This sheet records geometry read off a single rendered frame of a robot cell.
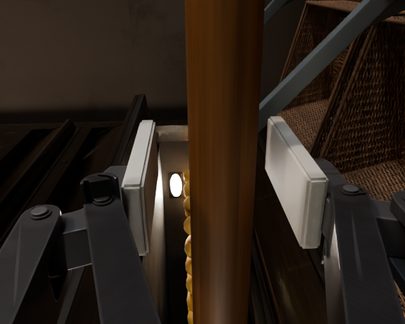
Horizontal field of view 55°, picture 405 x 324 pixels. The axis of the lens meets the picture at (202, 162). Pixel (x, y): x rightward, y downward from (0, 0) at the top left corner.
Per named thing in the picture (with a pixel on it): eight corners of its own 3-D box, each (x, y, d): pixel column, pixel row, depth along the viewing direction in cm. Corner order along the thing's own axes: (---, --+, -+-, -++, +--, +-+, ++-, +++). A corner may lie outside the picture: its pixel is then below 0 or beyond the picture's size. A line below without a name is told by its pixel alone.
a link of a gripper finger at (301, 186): (308, 179, 13) (330, 179, 13) (267, 116, 20) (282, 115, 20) (300, 251, 15) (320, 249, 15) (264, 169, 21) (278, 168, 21)
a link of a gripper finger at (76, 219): (121, 273, 12) (26, 277, 12) (137, 195, 17) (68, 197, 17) (116, 234, 12) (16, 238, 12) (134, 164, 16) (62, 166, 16)
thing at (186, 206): (202, 351, 154) (188, 352, 154) (198, 270, 197) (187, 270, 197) (199, 222, 128) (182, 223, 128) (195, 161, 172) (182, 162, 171)
